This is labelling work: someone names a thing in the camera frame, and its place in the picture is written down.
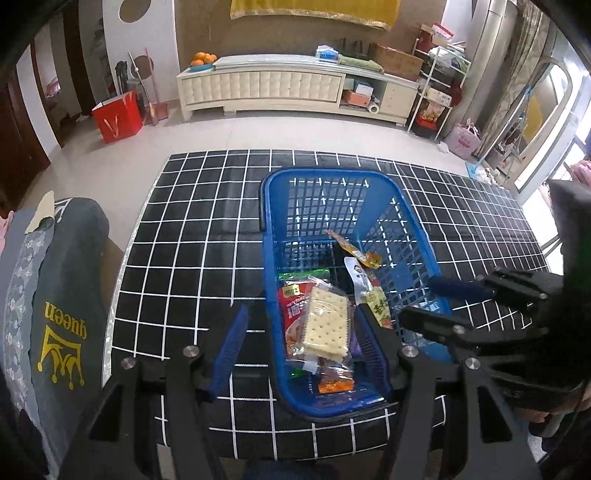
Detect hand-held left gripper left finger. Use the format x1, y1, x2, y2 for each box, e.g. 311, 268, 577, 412
60, 304, 252, 480

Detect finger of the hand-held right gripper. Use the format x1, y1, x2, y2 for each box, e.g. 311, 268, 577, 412
398, 306, 551, 370
428, 267, 563, 315

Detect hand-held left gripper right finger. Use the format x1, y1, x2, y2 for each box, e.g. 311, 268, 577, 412
352, 304, 543, 480

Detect yellow orange snack packet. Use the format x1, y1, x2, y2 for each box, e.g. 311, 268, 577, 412
360, 286, 393, 330

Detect clear cracker packet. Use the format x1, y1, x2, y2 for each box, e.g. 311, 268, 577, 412
286, 276, 354, 371

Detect red snack packet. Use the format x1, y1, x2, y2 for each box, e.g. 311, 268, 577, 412
277, 281, 315, 359

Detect white snack packet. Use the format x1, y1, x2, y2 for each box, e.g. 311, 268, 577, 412
344, 256, 375, 305

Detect brown orange snack strip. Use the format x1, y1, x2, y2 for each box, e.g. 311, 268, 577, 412
325, 229, 383, 270

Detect green snack packet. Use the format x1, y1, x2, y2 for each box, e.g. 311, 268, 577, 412
278, 270, 329, 282

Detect blue plastic basket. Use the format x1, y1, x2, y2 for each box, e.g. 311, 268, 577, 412
259, 167, 453, 420

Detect person's right hand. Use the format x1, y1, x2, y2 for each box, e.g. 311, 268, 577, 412
522, 405, 583, 428

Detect black grid mat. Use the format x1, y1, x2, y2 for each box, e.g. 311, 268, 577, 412
104, 148, 551, 462

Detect pink bag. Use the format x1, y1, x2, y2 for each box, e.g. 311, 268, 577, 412
444, 120, 482, 160

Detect grey crown print cushion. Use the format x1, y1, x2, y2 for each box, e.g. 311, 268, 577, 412
0, 196, 112, 480

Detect white metal rack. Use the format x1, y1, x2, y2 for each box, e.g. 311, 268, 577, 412
406, 37, 472, 140

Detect cardboard box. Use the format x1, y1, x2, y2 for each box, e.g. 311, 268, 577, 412
372, 44, 425, 82

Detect green folded cloth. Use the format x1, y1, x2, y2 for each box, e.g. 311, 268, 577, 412
338, 55, 384, 73

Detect red gift bag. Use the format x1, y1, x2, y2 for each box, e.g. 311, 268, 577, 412
91, 91, 144, 144

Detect red box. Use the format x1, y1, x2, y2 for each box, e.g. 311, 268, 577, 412
419, 24, 455, 49

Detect cream tv cabinet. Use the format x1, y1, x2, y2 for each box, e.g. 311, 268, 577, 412
176, 54, 421, 128

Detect broom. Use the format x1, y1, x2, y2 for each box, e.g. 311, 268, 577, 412
128, 46, 160, 126

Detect brown wooden door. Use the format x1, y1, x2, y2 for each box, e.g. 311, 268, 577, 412
0, 60, 52, 200

